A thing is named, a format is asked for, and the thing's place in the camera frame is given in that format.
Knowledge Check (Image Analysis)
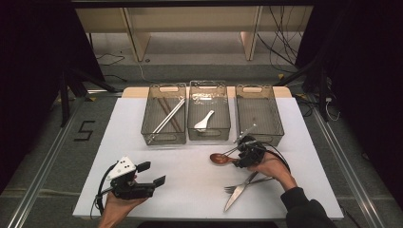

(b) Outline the aluminium floor rail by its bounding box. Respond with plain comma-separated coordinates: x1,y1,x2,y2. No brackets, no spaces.
312,107,386,228
6,104,84,228

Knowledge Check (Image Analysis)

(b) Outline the person's right hand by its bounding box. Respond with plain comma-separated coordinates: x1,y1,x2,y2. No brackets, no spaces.
253,153,298,193

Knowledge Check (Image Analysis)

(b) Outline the bundle of black cables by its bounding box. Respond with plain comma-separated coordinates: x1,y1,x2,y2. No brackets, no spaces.
256,6,305,74

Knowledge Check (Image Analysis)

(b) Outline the brown wooden spoon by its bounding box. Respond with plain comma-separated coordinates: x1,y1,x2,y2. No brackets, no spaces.
209,153,240,166

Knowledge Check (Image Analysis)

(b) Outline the white ceramic spoon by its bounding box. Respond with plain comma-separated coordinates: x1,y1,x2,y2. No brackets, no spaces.
193,109,216,133

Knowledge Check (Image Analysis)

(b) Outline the black curtain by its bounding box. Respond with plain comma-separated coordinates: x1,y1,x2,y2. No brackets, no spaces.
0,0,106,191
296,0,403,210

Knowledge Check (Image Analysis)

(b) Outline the metal knife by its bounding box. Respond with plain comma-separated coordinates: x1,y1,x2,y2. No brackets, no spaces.
223,171,259,213

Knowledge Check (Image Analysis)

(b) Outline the hand-held gripper cable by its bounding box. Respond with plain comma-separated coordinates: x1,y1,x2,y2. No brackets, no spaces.
262,142,291,174
89,162,117,219

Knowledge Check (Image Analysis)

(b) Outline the white floor cable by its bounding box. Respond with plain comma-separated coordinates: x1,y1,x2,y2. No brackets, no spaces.
136,61,154,84

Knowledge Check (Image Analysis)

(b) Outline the metal fork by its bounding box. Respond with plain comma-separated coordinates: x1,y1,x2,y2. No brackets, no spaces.
223,176,275,195

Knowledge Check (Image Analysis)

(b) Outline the brown wooden chopstick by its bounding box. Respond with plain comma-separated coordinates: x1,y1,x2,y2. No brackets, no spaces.
153,98,179,134
161,98,184,133

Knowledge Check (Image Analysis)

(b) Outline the black metal stand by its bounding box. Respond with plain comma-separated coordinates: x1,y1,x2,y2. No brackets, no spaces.
274,56,331,123

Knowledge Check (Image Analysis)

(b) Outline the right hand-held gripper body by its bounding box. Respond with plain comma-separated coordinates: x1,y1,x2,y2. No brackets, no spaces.
221,123,267,167

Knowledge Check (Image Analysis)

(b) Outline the person's left hand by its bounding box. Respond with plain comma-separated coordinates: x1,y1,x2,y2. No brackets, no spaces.
99,193,148,224

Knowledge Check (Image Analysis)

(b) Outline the black floor cable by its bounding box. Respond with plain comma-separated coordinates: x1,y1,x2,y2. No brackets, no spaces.
94,52,126,67

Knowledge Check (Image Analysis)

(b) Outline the white table mat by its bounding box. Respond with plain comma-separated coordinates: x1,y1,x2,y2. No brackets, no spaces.
72,96,345,221

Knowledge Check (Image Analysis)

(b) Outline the left hand-held gripper cable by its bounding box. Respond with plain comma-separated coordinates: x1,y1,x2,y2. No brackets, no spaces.
89,162,117,219

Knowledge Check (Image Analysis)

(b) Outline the grey transparent plastic bin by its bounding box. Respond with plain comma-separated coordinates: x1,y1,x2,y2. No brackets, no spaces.
235,84,285,147
141,83,188,146

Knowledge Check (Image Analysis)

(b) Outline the beige wooden desk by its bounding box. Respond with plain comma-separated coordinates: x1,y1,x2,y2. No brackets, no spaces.
74,5,315,63

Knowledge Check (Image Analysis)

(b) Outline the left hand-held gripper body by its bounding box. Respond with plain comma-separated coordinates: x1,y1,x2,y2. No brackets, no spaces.
106,156,156,200

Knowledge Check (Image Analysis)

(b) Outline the clear transparent plastic bin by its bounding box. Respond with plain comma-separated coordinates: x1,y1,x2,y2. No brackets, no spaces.
187,80,232,142

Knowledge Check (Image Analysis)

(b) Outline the black tripod stand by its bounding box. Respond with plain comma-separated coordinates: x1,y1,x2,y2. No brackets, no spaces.
58,67,118,127

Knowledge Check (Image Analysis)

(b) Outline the right hand-held gripper cable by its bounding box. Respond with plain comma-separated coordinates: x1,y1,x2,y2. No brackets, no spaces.
262,142,291,174

